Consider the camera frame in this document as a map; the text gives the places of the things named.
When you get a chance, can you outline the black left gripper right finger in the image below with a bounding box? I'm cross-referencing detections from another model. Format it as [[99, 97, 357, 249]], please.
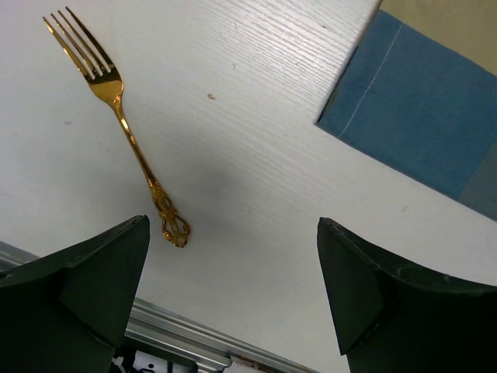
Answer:
[[317, 218, 496, 372]]

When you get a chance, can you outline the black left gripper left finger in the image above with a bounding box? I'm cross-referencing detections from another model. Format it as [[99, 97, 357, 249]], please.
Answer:
[[1, 215, 150, 372]]

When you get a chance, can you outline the blue yellow striped cloth placemat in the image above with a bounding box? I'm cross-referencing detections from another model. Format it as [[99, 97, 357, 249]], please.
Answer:
[[317, 1, 496, 219]]

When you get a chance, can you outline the gold fork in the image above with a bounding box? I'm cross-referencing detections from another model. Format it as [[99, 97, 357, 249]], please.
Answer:
[[42, 8, 191, 248]]

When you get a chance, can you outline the aluminium table edge rail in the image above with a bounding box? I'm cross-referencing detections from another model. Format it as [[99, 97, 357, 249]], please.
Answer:
[[1, 244, 304, 372]]

